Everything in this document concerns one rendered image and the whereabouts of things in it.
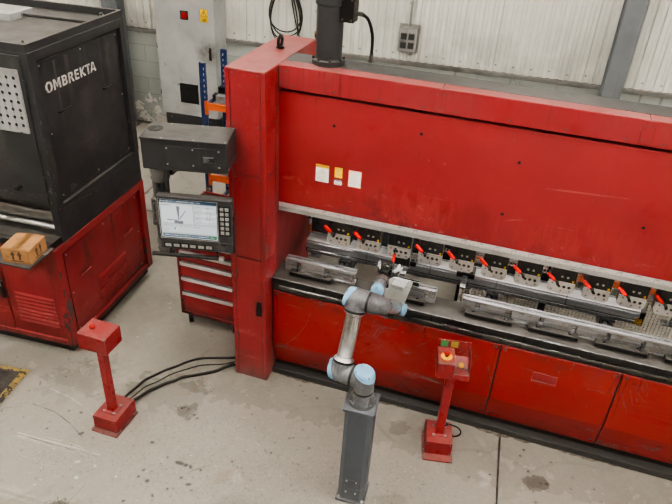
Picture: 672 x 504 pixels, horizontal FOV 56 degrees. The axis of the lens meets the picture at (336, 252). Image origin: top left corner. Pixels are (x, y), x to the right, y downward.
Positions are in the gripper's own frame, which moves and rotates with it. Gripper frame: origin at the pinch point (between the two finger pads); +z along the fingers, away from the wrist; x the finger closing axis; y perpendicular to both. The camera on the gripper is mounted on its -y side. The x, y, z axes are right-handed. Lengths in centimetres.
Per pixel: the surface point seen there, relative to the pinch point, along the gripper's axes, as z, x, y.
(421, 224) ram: 11.8, -13.2, 26.6
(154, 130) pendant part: -36, 139, 74
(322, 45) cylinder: 16, 59, 123
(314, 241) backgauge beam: 39, 64, -20
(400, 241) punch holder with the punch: 11.7, -1.8, 11.6
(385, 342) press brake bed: 2, -3, -63
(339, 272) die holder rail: 13.4, 36.6, -23.6
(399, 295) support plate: -3.5, -8.7, -18.1
